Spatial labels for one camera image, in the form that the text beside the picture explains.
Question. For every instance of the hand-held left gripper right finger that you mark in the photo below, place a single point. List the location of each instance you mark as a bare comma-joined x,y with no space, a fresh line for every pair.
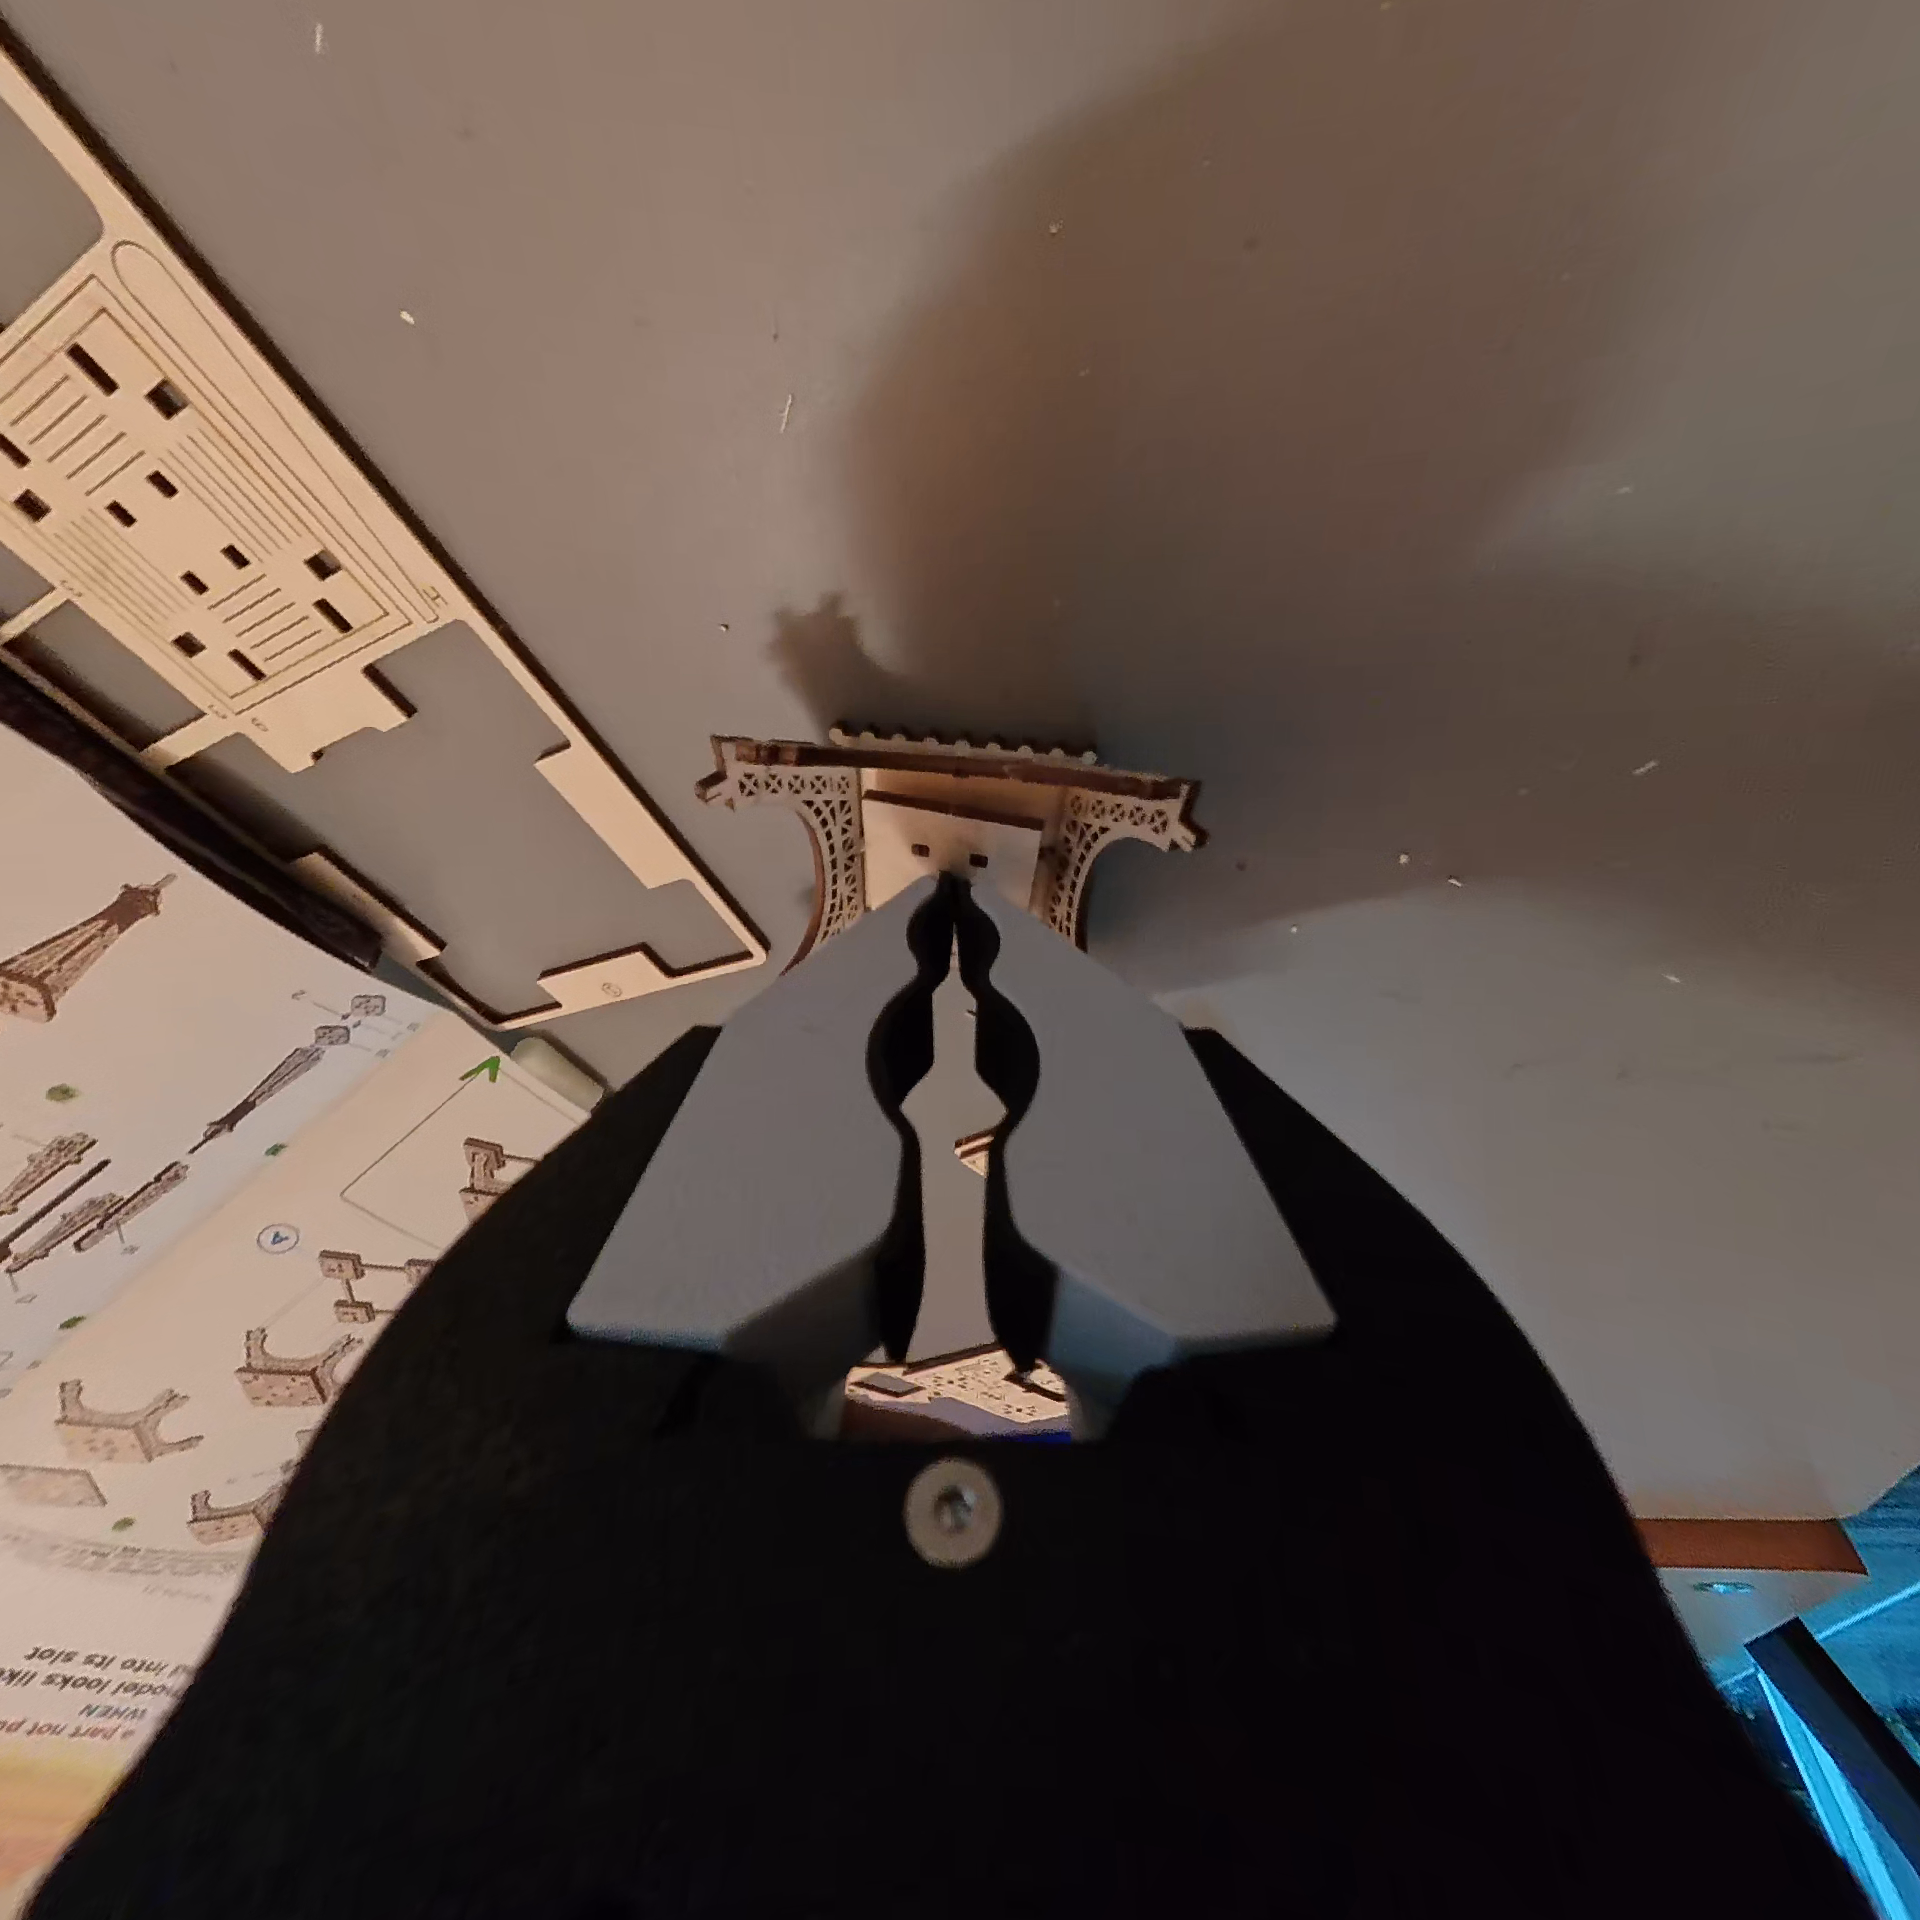
1171,1202

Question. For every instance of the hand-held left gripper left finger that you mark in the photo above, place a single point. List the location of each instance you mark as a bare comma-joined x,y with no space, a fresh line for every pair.
751,1202

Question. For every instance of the square wooden plate with holes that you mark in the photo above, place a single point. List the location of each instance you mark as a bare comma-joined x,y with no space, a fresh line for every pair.
961,820

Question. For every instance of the small white block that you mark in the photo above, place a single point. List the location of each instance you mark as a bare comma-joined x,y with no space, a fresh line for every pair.
557,1069

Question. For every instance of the paper assembly instruction sheet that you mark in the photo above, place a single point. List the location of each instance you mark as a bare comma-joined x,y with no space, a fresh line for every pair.
225,1291

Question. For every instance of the cut-out wooden parts sheet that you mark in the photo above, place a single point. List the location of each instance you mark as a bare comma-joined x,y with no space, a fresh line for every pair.
324,706

